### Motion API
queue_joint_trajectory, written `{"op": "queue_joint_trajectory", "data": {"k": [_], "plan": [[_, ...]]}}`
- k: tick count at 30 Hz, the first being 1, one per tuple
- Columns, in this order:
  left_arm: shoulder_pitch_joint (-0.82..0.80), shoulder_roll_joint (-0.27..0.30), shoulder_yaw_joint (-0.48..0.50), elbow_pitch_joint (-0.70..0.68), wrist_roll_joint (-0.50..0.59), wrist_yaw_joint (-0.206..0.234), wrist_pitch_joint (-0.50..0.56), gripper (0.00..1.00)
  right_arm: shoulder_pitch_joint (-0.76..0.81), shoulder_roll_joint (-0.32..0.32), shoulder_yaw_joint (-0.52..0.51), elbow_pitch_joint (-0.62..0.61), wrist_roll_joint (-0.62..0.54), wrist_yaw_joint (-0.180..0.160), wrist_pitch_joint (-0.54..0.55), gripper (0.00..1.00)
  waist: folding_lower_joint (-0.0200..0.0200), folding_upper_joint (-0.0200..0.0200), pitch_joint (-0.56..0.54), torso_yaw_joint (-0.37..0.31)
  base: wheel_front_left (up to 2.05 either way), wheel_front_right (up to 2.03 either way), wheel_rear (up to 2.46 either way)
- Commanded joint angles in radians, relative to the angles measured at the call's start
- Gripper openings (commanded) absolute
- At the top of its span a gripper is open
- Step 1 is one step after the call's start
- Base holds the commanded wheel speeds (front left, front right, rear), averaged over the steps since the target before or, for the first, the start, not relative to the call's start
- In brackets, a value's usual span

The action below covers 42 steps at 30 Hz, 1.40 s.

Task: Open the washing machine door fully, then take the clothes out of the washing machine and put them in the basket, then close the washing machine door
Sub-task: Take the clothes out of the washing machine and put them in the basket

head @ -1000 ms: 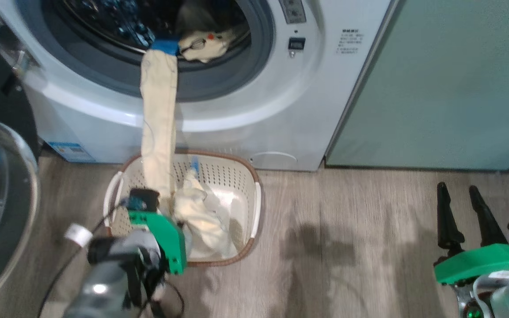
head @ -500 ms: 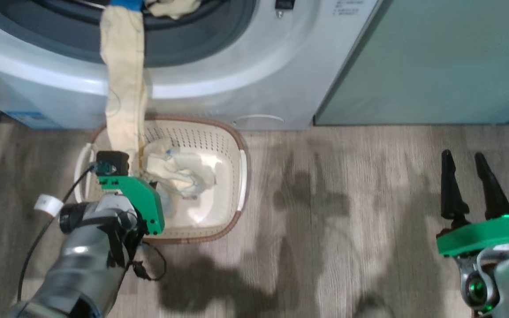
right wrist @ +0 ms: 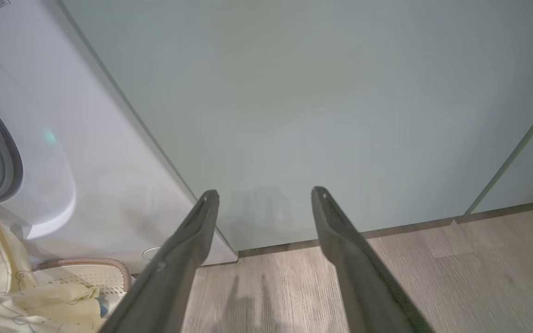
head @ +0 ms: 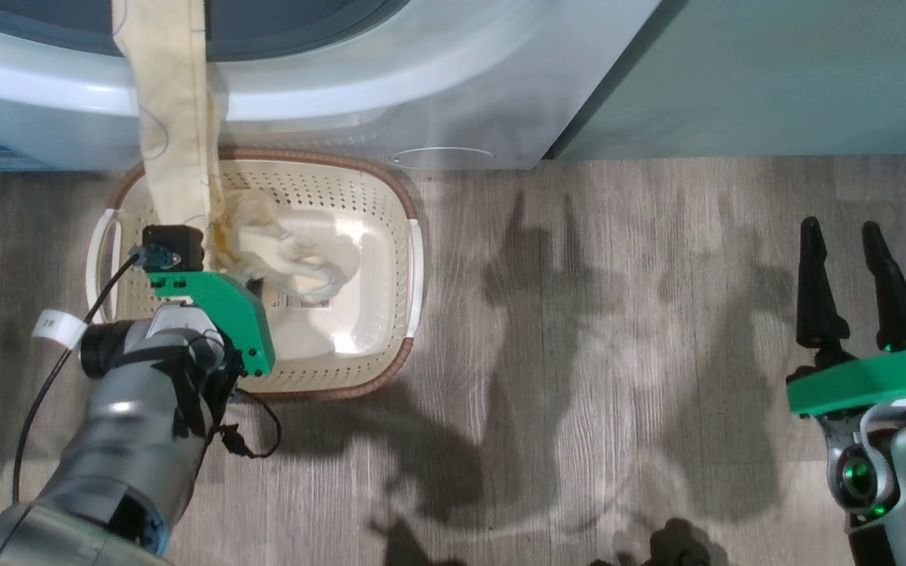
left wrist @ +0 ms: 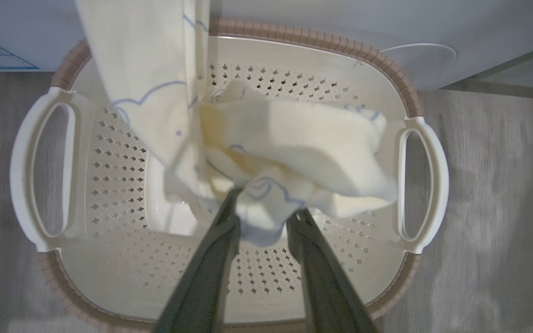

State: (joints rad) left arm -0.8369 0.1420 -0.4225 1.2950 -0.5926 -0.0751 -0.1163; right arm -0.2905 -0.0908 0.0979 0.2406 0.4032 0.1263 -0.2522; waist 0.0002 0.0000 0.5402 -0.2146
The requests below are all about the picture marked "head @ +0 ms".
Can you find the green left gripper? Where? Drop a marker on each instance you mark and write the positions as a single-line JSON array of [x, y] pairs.
[[233, 314]]

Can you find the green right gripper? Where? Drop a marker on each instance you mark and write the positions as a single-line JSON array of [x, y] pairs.
[[870, 381]]

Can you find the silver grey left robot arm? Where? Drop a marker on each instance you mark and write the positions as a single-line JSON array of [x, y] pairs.
[[130, 440]]

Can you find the printed basket sticker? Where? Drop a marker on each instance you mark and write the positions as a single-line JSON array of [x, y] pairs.
[[303, 303]]

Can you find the cream perforated laundry basket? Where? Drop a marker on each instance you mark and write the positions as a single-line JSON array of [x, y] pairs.
[[374, 236]]

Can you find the white washing machine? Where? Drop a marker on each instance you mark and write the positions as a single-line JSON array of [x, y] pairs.
[[461, 79]]

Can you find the round filter cover panel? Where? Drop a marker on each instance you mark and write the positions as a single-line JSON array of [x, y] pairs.
[[441, 156]]

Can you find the pale green cabinet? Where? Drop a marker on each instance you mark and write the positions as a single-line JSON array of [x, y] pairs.
[[775, 71]]

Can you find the grey drum opening seal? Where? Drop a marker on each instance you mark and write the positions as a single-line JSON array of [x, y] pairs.
[[303, 27]]

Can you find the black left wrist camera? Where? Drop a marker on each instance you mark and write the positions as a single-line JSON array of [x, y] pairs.
[[174, 245]]

